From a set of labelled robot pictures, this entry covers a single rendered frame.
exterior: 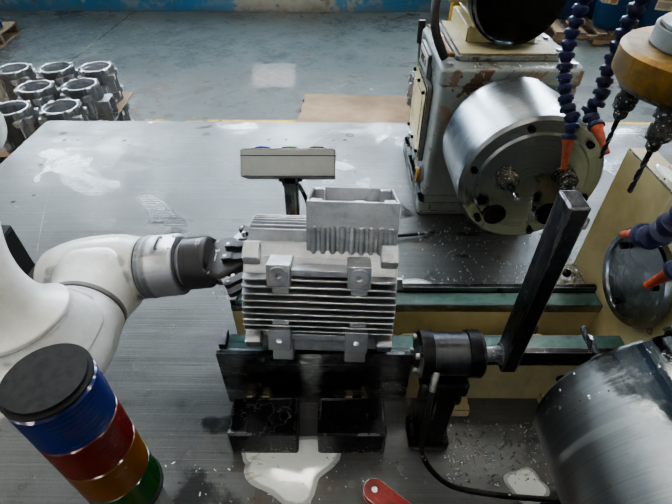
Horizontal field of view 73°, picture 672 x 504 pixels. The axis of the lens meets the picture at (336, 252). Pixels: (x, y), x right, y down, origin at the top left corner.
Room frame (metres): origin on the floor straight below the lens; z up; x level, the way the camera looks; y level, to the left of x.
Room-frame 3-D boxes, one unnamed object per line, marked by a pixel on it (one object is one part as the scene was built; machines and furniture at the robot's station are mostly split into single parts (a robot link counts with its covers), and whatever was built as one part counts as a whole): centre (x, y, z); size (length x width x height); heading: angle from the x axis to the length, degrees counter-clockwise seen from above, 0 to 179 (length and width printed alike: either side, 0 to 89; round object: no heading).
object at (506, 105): (0.82, -0.35, 1.04); 0.37 x 0.25 x 0.25; 0
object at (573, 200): (0.33, -0.21, 1.12); 0.04 x 0.03 x 0.26; 90
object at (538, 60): (1.06, -0.35, 0.99); 0.35 x 0.31 x 0.37; 0
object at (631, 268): (0.47, -0.44, 1.02); 0.15 x 0.02 x 0.15; 0
